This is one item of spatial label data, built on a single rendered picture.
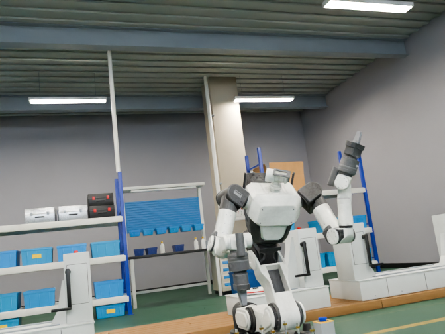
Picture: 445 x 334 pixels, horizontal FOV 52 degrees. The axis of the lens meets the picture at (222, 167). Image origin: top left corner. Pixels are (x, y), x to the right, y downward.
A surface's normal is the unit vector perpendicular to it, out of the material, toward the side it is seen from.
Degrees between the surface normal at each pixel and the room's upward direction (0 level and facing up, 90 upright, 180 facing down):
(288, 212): 127
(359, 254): 90
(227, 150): 90
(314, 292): 90
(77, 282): 90
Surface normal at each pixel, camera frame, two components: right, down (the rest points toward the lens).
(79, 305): 0.30, -0.21
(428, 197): -0.95, 0.05
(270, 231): 0.18, 0.43
